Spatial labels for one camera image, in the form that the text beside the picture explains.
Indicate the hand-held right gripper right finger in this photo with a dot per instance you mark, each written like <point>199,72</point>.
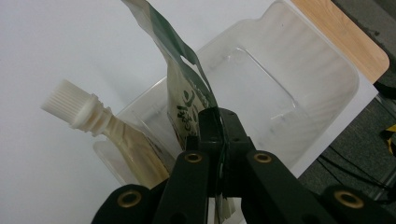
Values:
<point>264,180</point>

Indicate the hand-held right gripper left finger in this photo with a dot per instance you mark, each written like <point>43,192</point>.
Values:
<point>193,174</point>

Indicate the spout pouch with white cap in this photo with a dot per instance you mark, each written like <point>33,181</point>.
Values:
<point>124,137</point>

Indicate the green and beige sauce packet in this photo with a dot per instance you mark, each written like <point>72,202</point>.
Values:
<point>180,93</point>

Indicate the clear plastic container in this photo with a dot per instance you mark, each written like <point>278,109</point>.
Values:
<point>280,77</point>

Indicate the yellow and black tape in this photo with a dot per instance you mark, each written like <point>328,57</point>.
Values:
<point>389,137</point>

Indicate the white table sheet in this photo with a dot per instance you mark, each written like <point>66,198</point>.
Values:
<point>46,46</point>

